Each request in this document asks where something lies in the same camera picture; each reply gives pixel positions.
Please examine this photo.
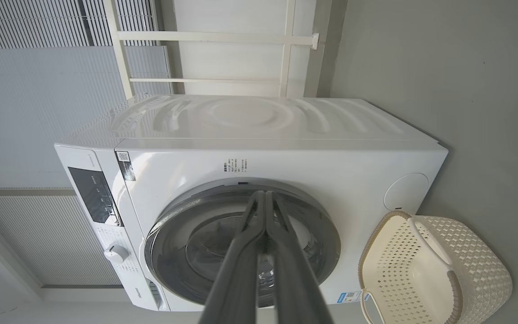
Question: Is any white slatted window blind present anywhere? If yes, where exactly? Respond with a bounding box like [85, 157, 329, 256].
[0, 0, 160, 50]
[0, 195, 123, 287]

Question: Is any black QR code sticker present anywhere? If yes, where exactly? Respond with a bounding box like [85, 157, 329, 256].
[116, 151, 136, 182]

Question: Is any white front-load washing machine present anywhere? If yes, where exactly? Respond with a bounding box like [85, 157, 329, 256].
[54, 94, 449, 312]

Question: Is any cream perforated laundry basket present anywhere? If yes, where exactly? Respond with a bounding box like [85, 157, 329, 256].
[358, 211, 513, 324]

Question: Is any dark round washing machine door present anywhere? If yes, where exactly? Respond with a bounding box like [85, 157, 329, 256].
[144, 178, 342, 309]

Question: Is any blue white energy label sticker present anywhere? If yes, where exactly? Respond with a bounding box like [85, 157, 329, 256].
[336, 291, 362, 305]

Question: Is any white washing machine control knob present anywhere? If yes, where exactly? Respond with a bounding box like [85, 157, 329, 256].
[103, 243, 130, 265]

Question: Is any white metal rack frame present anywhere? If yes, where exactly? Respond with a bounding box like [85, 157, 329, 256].
[103, 0, 321, 100]

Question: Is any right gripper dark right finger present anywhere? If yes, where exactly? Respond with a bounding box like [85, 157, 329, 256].
[266, 191, 335, 324]

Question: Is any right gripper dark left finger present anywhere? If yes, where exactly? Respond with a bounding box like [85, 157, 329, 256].
[198, 191, 267, 324]

